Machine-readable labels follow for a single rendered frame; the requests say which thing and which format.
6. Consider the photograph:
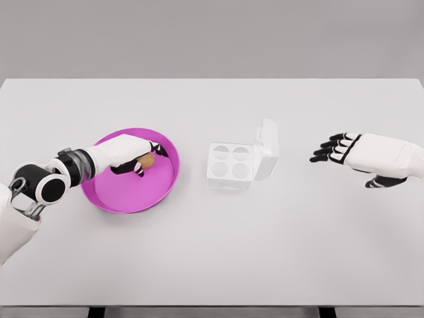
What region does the brown egg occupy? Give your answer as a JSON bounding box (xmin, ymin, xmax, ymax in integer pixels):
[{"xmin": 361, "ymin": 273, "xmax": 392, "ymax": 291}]
[{"xmin": 137, "ymin": 152, "xmax": 156, "ymax": 169}]

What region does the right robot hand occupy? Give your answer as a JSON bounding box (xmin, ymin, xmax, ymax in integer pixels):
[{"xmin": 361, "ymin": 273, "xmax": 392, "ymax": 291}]
[{"xmin": 309, "ymin": 132, "xmax": 419, "ymax": 189}]

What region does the pink round plate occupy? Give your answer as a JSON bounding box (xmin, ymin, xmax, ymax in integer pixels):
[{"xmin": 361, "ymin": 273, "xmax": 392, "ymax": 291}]
[{"xmin": 80, "ymin": 127, "xmax": 180, "ymax": 215}]

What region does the white egg box with lid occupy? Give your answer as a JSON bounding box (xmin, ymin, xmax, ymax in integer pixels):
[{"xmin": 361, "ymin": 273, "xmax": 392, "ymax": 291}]
[{"xmin": 207, "ymin": 118, "xmax": 279, "ymax": 191}]

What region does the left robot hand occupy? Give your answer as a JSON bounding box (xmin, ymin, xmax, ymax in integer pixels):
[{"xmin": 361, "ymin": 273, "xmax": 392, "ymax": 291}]
[{"xmin": 101, "ymin": 134, "xmax": 169, "ymax": 178}]

